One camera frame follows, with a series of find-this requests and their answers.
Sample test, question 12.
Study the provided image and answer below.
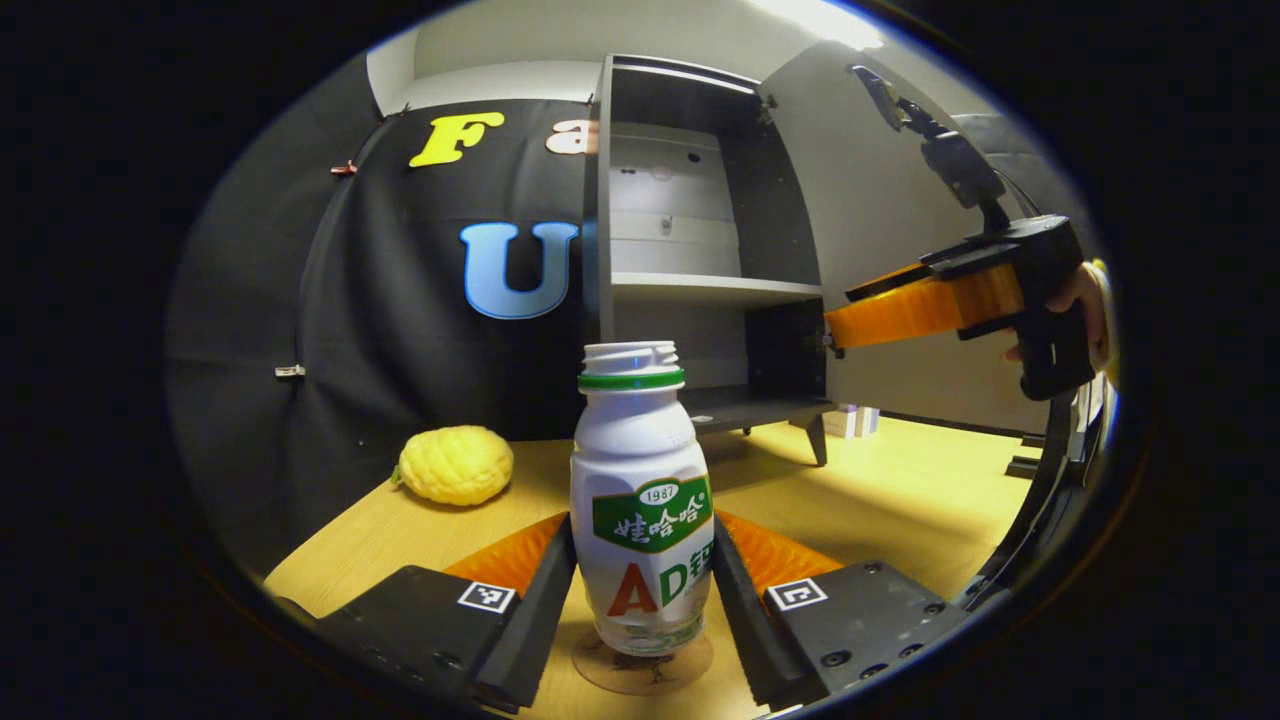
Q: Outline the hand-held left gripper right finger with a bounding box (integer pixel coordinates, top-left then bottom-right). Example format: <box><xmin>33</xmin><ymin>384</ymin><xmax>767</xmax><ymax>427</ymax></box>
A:
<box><xmin>708</xmin><ymin>510</ymin><xmax>976</xmax><ymax>713</ymax></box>

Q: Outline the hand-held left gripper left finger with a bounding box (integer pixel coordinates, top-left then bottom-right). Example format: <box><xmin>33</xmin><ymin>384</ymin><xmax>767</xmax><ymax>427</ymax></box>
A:
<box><xmin>272</xmin><ymin>512</ymin><xmax>579</xmax><ymax>715</ymax></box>

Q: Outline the beige cabinet door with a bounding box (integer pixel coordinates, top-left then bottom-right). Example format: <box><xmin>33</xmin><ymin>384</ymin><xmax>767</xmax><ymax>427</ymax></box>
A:
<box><xmin>756</xmin><ymin>40</ymin><xmax>1079</xmax><ymax>443</ymax></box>

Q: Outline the white plastic bottle green label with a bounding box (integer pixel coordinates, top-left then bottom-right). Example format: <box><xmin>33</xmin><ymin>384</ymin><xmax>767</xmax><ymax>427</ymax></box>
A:
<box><xmin>570</xmin><ymin>341</ymin><xmax>717</xmax><ymax>658</ymax></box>

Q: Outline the bumpy yellow fruit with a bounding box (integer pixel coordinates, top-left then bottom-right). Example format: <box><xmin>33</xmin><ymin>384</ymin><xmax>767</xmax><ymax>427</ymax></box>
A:
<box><xmin>390</xmin><ymin>425</ymin><xmax>516</xmax><ymax>508</ymax></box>

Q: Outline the long ceiling light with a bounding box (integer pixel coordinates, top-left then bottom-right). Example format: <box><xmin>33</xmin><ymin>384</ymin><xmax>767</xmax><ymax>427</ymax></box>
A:
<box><xmin>750</xmin><ymin>0</ymin><xmax>887</xmax><ymax>51</ymax></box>

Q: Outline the black backdrop cloth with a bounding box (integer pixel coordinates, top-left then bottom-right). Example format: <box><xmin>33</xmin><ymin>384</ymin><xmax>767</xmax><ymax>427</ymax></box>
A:
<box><xmin>165</xmin><ymin>55</ymin><xmax>601</xmax><ymax>586</ymax></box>

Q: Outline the black cable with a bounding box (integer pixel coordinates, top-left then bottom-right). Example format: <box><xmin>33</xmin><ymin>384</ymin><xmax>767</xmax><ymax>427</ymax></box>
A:
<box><xmin>962</xmin><ymin>385</ymin><xmax>1106</xmax><ymax>613</ymax></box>

